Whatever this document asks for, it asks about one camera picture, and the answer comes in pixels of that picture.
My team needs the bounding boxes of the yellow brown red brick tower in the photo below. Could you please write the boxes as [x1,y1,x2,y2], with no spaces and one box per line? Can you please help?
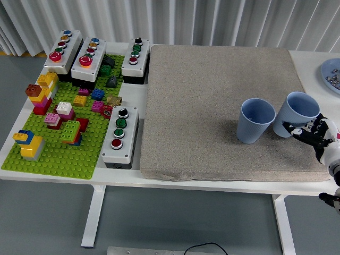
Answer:
[24,71,60,116]

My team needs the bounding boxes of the pink white red brick stack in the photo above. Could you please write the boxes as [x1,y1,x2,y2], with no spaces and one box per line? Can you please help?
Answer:
[44,112,63,130]

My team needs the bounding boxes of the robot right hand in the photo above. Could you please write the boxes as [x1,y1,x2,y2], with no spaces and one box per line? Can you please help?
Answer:
[282,113,340,166]

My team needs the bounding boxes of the grey-brown fabric mat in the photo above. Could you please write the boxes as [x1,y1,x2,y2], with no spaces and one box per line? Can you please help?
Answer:
[138,44,336,183]

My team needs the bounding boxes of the brass valve fitting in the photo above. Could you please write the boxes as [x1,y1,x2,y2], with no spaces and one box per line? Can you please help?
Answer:
[106,95,123,106]

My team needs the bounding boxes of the white table leg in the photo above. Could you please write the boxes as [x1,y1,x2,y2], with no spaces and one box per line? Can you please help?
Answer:
[272,194,296,255]
[81,184,106,249]

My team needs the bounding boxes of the black cable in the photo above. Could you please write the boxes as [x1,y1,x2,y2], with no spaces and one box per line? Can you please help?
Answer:
[184,242,228,255]

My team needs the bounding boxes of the five-button control box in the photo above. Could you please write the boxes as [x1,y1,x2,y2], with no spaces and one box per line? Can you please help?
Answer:
[43,29,84,82]
[71,37,107,90]

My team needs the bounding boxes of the green orange blue brick stack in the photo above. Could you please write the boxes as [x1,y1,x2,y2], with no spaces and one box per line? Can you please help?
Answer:
[59,120,83,147]

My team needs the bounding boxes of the blue plate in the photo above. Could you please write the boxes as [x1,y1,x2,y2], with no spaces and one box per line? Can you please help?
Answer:
[320,58,340,95]

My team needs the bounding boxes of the blue ribbed cup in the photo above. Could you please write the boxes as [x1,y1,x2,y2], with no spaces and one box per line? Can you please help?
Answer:
[236,98,276,145]
[273,91,321,138]

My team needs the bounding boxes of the yellow blue grey brick stack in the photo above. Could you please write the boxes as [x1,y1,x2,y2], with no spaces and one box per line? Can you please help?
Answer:
[12,130,46,162]

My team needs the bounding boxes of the four-button control box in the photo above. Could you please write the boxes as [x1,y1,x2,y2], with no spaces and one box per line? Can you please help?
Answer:
[121,37,151,85]
[101,105,140,170]

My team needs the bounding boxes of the red valve handwheel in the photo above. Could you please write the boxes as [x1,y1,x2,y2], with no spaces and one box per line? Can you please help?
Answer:
[100,104,114,119]

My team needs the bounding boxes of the white pleated curtain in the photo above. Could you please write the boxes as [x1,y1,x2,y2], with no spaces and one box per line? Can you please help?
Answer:
[0,0,340,57]

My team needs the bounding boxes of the dark green brick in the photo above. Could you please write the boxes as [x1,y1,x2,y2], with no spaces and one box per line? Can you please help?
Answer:
[98,64,113,78]

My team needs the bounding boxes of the green studded baseplate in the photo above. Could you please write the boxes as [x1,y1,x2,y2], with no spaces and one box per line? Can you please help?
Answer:
[1,54,125,181]

